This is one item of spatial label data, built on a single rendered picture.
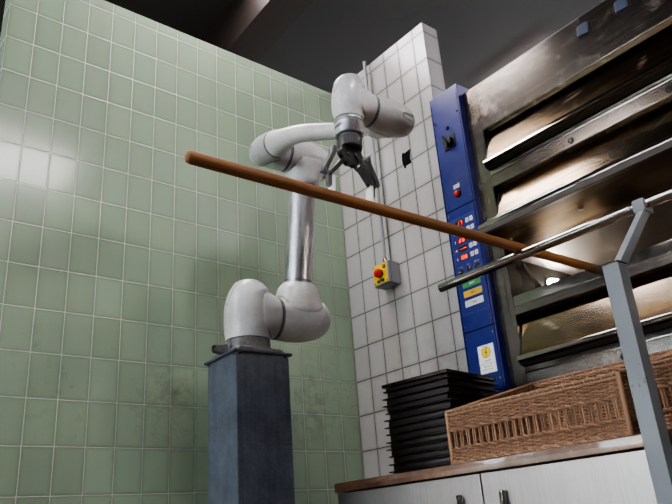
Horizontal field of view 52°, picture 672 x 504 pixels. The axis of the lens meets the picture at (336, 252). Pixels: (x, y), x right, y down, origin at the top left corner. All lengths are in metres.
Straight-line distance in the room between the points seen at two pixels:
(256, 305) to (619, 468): 1.25
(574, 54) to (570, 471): 1.54
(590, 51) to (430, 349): 1.26
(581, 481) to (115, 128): 2.13
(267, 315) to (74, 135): 1.05
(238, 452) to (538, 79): 1.72
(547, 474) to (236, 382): 0.98
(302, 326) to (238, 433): 0.47
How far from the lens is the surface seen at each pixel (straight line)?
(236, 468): 2.21
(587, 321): 2.42
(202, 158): 1.51
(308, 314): 2.46
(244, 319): 2.35
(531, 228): 2.53
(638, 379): 1.63
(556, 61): 2.78
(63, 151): 2.81
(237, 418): 2.22
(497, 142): 2.83
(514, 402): 1.94
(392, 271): 3.00
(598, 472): 1.75
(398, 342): 2.98
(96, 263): 2.67
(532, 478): 1.85
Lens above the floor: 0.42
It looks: 22 degrees up
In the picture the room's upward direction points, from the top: 4 degrees counter-clockwise
